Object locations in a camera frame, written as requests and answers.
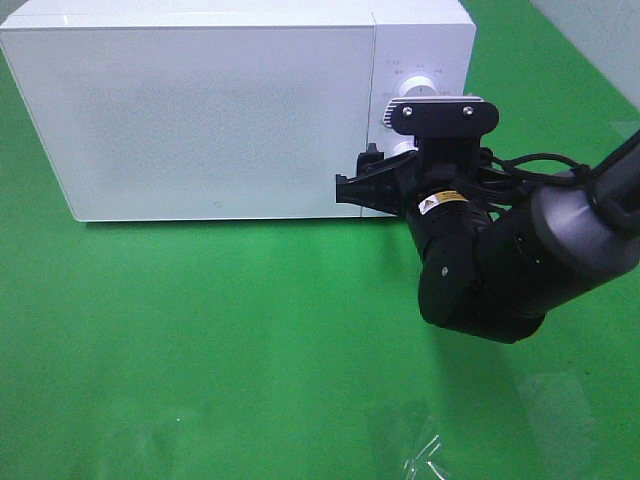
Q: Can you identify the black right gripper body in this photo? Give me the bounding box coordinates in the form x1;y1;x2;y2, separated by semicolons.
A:
389;137;490;219

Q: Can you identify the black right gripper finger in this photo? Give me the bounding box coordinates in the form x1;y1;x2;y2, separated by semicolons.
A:
356;143;417;175
335;165;415;215

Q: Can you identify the white microwave knob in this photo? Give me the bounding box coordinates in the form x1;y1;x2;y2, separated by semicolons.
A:
391;140;417;156
398;75;437;97

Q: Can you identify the white microwave door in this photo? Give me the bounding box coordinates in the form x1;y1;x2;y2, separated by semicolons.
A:
1;27;373;222

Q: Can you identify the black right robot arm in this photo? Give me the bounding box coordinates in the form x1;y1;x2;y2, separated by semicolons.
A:
336;137;639;343

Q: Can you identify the white microwave oven body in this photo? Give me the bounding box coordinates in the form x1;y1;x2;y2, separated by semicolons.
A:
0;0;477;223

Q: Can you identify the clear tape patch on table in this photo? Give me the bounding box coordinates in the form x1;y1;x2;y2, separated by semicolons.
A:
362;399;451;480

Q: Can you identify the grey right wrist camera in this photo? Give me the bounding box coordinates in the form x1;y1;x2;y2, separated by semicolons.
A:
383;95;500;138

